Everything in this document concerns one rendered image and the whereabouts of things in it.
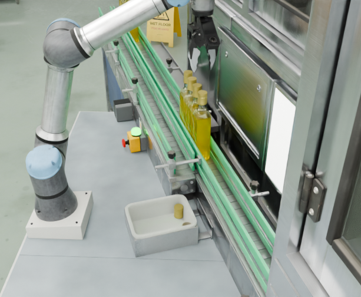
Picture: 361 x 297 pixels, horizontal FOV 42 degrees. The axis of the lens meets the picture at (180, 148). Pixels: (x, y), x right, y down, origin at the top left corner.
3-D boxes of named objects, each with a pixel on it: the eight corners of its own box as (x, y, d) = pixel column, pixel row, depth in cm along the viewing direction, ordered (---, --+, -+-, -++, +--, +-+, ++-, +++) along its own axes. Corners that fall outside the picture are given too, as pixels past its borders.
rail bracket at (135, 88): (139, 106, 217) (138, 79, 210) (123, 108, 216) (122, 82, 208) (138, 102, 220) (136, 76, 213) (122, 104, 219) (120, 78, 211)
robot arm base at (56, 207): (30, 223, 165) (23, 200, 159) (41, 195, 177) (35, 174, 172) (73, 220, 164) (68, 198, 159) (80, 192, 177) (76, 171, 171)
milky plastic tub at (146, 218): (198, 243, 163) (199, 224, 158) (135, 257, 158) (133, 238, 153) (184, 210, 177) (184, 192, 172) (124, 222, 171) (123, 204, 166)
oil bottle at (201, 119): (209, 159, 182) (212, 111, 170) (196, 162, 181) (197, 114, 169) (204, 151, 186) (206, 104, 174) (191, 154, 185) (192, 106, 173)
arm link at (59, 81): (29, 172, 168) (44, 25, 141) (34, 150, 181) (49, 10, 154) (63, 177, 171) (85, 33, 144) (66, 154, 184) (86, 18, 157)
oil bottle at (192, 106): (204, 151, 187) (206, 104, 175) (191, 153, 185) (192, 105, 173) (199, 143, 191) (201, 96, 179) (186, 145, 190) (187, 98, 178)
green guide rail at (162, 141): (175, 174, 174) (175, 156, 169) (172, 174, 173) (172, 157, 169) (100, 19, 312) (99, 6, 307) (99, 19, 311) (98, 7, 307)
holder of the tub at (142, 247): (212, 240, 165) (214, 223, 160) (135, 257, 158) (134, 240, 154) (196, 208, 178) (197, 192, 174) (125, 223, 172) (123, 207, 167)
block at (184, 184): (196, 193, 176) (196, 178, 172) (172, 198, 173) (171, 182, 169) (193, 187, 178) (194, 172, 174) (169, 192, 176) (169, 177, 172)
